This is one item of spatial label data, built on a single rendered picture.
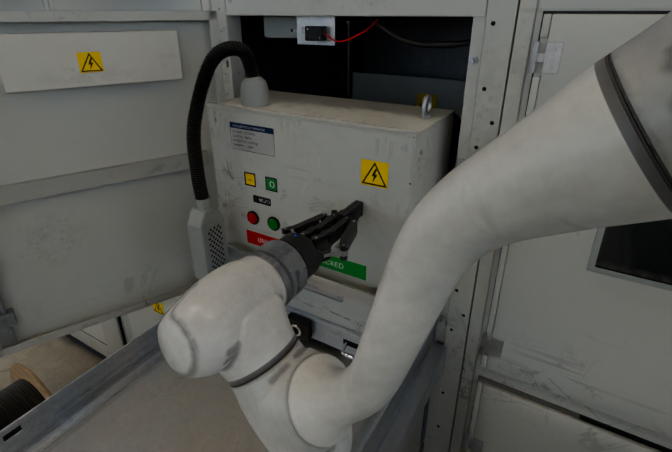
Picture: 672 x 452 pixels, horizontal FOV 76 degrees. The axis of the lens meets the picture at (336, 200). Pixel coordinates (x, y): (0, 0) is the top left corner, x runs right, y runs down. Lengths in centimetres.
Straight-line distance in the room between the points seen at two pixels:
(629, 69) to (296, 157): 69
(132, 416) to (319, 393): 57
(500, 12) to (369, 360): 62
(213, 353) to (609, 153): 42
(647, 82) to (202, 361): 46
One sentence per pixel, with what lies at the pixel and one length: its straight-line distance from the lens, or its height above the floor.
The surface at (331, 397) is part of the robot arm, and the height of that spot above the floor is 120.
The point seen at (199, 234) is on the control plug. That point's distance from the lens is 99.
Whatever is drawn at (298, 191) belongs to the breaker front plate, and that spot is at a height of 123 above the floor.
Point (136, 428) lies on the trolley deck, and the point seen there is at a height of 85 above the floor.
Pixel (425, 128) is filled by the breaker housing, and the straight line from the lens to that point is 78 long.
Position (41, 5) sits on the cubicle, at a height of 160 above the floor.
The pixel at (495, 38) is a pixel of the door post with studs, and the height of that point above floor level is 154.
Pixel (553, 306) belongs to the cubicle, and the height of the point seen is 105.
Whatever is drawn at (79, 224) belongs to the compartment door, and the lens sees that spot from 120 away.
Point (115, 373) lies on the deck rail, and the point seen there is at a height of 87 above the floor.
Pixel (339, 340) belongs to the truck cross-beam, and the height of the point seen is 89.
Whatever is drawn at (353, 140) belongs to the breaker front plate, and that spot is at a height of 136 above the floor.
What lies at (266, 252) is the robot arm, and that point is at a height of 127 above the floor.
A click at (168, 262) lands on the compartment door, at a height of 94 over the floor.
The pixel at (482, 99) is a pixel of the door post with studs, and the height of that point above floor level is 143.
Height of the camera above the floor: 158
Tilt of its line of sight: 24 degrees down
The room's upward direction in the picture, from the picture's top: straight up
